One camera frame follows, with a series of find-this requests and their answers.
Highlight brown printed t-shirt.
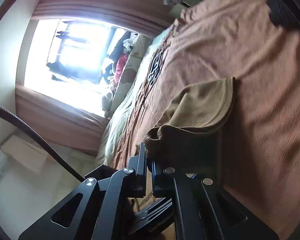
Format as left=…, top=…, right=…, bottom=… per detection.
left=142, top=76, right=236, bottom=160

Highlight plush toys on windowsill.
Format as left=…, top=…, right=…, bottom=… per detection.
left=97, top=29, right=141, bottom=100

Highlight bear print pillow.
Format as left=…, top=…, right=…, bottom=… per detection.
left=102, top=35, right=152, bottom=119

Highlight pink curtain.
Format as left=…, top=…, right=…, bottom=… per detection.
left=15, top=0, right=173, bottom=156

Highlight rust orange bed cover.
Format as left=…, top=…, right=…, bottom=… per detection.
left=109, top=0, right=300, bottom=239

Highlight black folded garment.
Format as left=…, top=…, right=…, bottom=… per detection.
left=266, top=0, right=300, bottom=30

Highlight black braided cable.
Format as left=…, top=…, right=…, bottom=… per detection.
left=0, top=101, right=86, bottom=182

